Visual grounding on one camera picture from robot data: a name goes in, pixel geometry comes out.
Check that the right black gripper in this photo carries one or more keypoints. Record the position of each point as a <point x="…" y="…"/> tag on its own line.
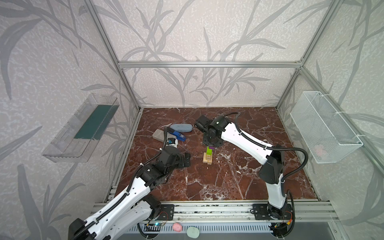
<point x="208" y="143"/>

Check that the green block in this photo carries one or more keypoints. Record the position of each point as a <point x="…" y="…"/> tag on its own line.
<point x="209" y="151"/>

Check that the wood block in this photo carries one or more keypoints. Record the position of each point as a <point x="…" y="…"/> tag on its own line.
<point x="207" y="157"/>
<point x="209" y="162"/>

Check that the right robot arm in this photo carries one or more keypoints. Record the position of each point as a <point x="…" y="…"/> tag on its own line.
<point x="268" y="156"/>

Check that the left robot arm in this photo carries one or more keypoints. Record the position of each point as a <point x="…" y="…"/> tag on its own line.
<point x="135" y="203"/>

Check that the grey rectangular sponge block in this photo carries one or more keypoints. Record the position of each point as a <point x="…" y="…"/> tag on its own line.
<point x="159" y="135"/>

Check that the blue grey oval case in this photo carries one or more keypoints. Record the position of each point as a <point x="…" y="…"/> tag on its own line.
<point x="182" y="128"/>

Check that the blue stapler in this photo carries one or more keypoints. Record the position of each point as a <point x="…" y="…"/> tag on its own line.
<point x="179" y="136"/>

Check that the left circuit board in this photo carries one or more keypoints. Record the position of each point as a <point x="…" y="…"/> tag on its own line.
<point x="154" y="227"/>

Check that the circuit board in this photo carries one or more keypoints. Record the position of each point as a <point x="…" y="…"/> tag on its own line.
<point x="281" y="230"/>
<point x="154" y="227"/>

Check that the pink eraser blob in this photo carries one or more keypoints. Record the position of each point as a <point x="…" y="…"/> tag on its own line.
<point x="177" y="227"/>

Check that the mint green blob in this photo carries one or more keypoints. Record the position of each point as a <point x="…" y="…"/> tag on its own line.
<point x="193" y="232"/>

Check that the pink object in basket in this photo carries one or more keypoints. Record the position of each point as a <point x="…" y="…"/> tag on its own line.
<point x="320" y="151"/>

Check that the right circuit board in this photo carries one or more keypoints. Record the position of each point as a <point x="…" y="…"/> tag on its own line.
<point x="281" y="230"/>

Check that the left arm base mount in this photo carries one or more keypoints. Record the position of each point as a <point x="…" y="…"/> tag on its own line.
<point x="163" y="212"/>

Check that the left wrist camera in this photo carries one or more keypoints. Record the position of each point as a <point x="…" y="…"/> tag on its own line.
<point x="172" y="142"/>

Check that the aluminium front rail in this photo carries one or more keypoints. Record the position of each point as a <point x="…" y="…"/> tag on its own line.
<point x="239" y="211"/>

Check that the clear plastic wall bin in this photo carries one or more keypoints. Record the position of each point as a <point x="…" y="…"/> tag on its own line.
<point x="77" y="140"/>

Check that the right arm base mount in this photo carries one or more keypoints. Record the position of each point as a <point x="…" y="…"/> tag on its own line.
<point x="264" y="211"/>

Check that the white wire wall basket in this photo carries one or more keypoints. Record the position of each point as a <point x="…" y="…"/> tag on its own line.
<point x="321" y="124"/>

